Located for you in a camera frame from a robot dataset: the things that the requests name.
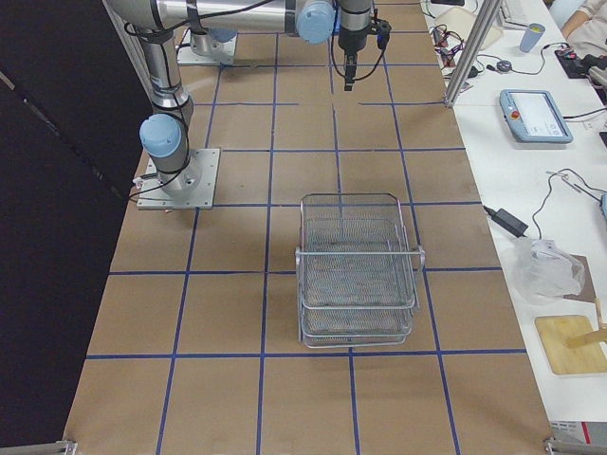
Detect wooden cutting board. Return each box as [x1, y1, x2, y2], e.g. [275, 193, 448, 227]
[535, 315, 606, 375]

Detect clear plastic bag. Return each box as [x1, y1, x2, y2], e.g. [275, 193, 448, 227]
[513, 238, 585, 299]

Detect aluminium frame post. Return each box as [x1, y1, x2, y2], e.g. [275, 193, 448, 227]
[444, 0, 503, 108]

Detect blue cup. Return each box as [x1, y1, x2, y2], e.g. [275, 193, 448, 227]
[519, 23, 545, 53]

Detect beige plastic tray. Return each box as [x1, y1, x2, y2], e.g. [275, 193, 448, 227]
[435, 7, 504, 49]

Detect round grey puck device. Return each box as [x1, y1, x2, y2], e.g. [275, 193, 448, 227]
[494, 60, 512, 74]

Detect black power adapter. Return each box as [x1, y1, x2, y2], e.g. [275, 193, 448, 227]
[485, 207, 528, 238]

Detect blue teach pendant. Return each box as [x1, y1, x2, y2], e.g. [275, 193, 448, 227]
[499, 89, 574, 144]

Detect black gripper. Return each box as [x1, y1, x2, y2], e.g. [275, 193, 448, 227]
[338, 12, 392, 91]

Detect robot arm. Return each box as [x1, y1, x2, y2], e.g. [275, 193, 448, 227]
[108, 1, 391, 209]

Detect wire mesh shelf rack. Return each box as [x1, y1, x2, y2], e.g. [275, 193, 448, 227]
[295, 193, 425, 348]

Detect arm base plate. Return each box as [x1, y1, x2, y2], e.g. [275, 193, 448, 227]
[137, 148, 220, 209]
[177, 29, 237, 66]

